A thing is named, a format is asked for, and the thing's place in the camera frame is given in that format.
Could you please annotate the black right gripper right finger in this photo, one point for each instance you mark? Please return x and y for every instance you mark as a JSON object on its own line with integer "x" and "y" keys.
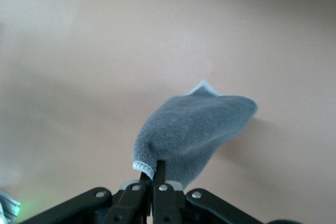
{"x": 168, "y": 203}

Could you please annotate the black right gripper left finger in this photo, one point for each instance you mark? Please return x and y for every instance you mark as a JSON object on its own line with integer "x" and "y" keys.
{"x": 126, "y": 203}

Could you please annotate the grey microfibre towel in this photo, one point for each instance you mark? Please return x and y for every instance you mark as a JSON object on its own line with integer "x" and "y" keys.
{"x": 189, "y": 129}

